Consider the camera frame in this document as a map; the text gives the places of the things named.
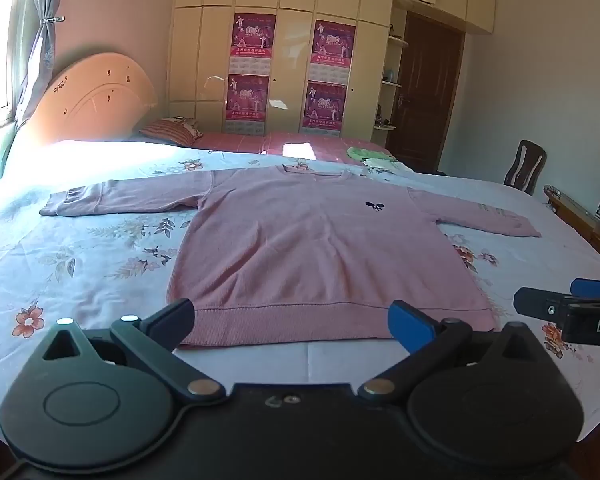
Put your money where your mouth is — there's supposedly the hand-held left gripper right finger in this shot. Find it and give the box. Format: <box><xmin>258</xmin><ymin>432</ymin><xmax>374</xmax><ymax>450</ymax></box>
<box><xmin>357</xmin><ymin>300</ymin><xmax>556</xmax><ymax>405</ymax></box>

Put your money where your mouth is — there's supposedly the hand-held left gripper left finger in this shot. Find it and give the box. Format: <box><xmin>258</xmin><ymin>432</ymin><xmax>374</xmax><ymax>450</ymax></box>
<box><xmin>40</xmin><ymin>298</ymin><xmax>227</xmax><ymax>404</ymax></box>

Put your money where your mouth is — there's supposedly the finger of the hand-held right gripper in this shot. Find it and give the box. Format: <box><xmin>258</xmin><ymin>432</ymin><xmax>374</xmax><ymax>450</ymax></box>
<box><xmin>513</xmin><ymin>287</ymin><xmax>577</xmax><ymax>319</ymax></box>
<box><xmin>570</xmin><ymin>278</ymin><xmax>600</xmax><ymax>300</ymax></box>

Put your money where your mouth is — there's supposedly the pink sweater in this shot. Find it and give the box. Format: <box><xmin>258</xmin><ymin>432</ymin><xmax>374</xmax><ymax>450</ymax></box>
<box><xmin>39</xmin><ymin>164</ymin><xmax>543</xmax><ymax>348</ymax></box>

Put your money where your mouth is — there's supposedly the wooden cabinet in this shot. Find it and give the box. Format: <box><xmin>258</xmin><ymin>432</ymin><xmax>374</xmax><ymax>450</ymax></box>
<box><xmin>544</xmin><ymin>185</ymin><xmax>600</xmax><ymax>281</ymax></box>

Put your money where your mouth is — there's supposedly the floral bed sheet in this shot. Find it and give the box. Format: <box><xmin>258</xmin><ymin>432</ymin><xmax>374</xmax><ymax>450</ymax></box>
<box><xmin>0</xmin><ymin>140</ymin><xmax>600</xmax><ymax>441</ymax></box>

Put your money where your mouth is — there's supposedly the dark wooden chair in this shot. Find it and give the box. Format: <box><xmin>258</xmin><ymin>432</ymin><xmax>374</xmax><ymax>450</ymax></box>
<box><xmin>502</xmin><ymin>140</ymin><xmax>548</xmax><ymax>196</ymax></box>

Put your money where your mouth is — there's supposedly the pale folded cloth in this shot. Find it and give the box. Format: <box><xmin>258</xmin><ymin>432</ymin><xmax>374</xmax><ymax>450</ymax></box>
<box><xmin>362</xmin><ymin>156</ymin><xmax>411</xmax><ymax>173</ymax></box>

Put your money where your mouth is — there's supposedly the pink bed cover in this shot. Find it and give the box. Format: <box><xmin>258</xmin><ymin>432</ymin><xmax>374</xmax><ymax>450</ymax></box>
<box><xmin>190</xmin><ymin>131</ymin><xmax>396</xmax><ymax>166</ymax></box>

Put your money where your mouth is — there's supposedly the striped pillow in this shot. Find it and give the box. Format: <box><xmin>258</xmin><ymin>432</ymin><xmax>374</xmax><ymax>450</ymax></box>
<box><xmin>140</xmin><ymin>116</ymin><xmax>204</xmax><ymax>148</ymax></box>

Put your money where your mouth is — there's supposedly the brown wooden door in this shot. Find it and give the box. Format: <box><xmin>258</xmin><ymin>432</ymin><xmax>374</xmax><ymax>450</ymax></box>
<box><xmin>395</xmin><ymin>10</ymin><xmax>466</xmax><ymax>173</ymax></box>

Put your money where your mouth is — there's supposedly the curved wooden headboard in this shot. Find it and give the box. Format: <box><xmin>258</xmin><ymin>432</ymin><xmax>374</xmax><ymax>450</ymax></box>
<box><xmin>10</xmin><ymin>50</ymin><xmax>158</xmax><ymax>148</ymax></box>

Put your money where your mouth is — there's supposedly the corner shelf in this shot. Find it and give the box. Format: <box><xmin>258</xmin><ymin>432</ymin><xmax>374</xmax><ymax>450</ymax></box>
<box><xmin>372</xmin><ymin>22</ymin><xmax>410</xmax><ymax>133</ymax></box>

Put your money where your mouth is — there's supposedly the cream wardrobe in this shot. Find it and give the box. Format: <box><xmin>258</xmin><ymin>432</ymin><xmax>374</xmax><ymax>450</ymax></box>
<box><xmin>166</xmin><ymin>0</ymin><xmax>498</xmax><ymax>146</ymax></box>

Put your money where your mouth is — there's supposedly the grey curtain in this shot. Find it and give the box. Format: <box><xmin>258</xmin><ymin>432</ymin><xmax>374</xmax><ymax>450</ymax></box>
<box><xmin>7</xmin><ymin>0</ymin><xmax>66</xmax><ymax>126</ymax></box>

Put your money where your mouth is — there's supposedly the pink wall poster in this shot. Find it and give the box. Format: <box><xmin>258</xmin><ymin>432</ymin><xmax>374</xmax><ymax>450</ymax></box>
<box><xmin>225</xmin><ymin>74</ymin><xmax>271</xmax><ymax>136</ymax></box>
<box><xmin>230</xmin><ymin>12</ymin><xmax>277</xmax><ymax>77</ymax></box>
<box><xmin>304</xmin><ymin>80</ymin><xmax>348</xmax><ymax>137</ymax></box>
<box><xmin>310</xmin><ymin>19</ymin><xmax>357</xmax><ymax>83</ymax></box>

